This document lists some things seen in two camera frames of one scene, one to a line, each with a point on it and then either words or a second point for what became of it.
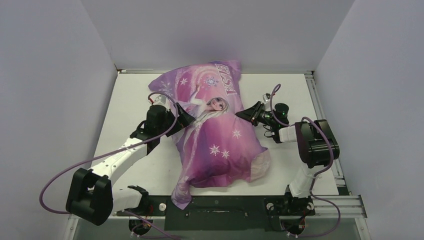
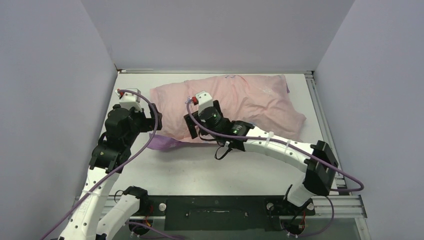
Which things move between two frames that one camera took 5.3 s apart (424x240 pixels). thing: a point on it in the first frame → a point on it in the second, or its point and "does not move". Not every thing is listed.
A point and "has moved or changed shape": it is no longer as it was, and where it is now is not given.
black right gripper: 252,114 → 192,125
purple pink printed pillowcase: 221,146 has moved or changed shape
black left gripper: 183,120 → 147,122
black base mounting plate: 224,213 does not move
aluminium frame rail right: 348,205 does not move
